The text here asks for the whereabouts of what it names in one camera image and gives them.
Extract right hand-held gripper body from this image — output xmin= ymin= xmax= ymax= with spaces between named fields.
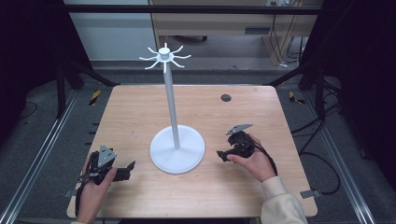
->
xmin=225 ymin=123 xmax=257 ymax=159

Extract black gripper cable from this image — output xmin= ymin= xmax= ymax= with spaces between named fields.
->
xmin=236 ymin=136 xmax=278 ymax=177
xmin=74 ymin=150 xmax=98 ymax=218

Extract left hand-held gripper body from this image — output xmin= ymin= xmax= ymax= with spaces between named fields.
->
xmin=79 ymin=145 xmax=119 ymax=186

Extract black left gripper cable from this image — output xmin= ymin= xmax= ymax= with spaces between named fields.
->
xmin=74 ymin=150 xmax=98 ymax=218

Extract aluminium floor rail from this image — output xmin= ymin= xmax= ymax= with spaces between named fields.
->
xmin=0 ymin=89 xmax=80 ymax=224
xmin=302 ymin=91 xmax=377 ymax=224

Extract white hook stand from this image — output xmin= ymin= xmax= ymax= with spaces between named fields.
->
xmin=138 ymin=42 xmax=206 ymax=175

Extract light wooden desk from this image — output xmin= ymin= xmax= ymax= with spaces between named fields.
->
xmin=148 ymin=0 xmax=325 ymax=67

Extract hanging black cables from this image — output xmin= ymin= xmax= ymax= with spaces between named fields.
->
xmin=269 ymin=0 xmax=305 ymax=69

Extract black metal stand frame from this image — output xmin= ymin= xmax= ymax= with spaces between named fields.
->
xmin=54 ymin=55 xmax=121 ymax=119
xmin=266 ymin=57 xmax=330 ymax=120

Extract thin black floor cable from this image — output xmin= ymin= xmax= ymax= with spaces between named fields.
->
xmin=17 ymin=101 xmax=39 ymax=121

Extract person's left hand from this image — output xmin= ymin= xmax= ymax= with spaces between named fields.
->
xmin=76 ymin=153 xmax=118 ymax=218

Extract yellow black hazard tape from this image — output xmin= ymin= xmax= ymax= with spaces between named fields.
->
xmin=288 ymin=91 xmax=306 ymax=105
xmin=89 ymin=89 xmax=103 ymax=106

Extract black horizontal bar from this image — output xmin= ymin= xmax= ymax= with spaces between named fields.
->
xmin=63 ymin=4 xmax=323 ymax=16

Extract white cabinet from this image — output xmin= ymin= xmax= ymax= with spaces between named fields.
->
xmin=63 ymin=0 xmax=158 ymax=63

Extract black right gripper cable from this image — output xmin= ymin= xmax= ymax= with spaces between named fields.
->
xmin=236 ymin=136 xmax=278 ymax=177

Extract black floor cable bundle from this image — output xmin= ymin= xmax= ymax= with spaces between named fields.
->
xmin=290 ymin=77 xmax=343 ymax=196

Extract person's right hand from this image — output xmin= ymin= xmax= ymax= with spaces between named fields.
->
xmin=226 ymin=133 xmax=277 ymax=183

